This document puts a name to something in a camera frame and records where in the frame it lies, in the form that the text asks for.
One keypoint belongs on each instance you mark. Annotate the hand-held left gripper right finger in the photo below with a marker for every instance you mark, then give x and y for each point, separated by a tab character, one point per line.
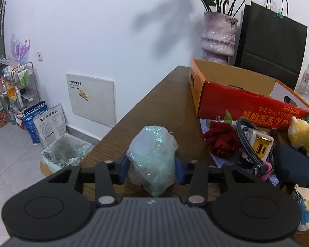
178	170

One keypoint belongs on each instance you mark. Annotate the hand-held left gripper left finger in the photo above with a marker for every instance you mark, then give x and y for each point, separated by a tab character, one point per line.
124	170

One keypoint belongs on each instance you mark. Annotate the clear plastic bag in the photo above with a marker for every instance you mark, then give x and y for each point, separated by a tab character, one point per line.
152	157

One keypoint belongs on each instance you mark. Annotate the red artificial rose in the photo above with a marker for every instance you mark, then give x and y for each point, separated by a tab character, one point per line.
221	141

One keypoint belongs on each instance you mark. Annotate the white yellow charger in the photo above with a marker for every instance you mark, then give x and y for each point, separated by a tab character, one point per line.
260	146

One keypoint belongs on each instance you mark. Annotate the red cardboard box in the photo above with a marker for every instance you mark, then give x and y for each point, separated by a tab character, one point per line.
247	105

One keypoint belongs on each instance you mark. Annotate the dark blue soft case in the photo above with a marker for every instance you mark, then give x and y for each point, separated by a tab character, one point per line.
293	164

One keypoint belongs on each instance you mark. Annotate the yellow white plush toy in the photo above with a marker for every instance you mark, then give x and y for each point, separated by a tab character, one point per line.
301	133

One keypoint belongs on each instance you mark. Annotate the brown wooden desktop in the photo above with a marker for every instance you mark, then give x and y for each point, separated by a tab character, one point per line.
149	108

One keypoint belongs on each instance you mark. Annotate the trash bin with plastic liner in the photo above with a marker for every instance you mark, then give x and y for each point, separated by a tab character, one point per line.
64	151

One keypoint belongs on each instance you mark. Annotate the white printed food bag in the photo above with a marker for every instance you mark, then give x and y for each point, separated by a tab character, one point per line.
50	126

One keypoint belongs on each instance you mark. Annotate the blue printed food bag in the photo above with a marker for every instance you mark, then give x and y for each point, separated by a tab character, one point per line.
30	131

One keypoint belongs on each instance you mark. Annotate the white blue snack packet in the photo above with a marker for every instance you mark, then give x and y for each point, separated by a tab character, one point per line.
305	205

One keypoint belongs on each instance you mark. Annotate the mottled purple ceramic vase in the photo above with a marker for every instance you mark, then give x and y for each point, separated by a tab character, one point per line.
217	38

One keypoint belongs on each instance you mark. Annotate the black paper shopping bag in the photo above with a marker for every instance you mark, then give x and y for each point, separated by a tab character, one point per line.
270	43

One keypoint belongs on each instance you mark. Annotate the translucent purple hangers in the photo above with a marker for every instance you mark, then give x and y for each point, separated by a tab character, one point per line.
22	49

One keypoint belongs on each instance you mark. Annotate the green binder clip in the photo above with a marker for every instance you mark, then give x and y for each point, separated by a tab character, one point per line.
280	14

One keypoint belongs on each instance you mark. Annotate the white wall panel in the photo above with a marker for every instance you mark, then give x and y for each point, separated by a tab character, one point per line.
92	100

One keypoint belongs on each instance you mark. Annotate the white wall socket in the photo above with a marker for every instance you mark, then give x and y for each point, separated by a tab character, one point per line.
40	55

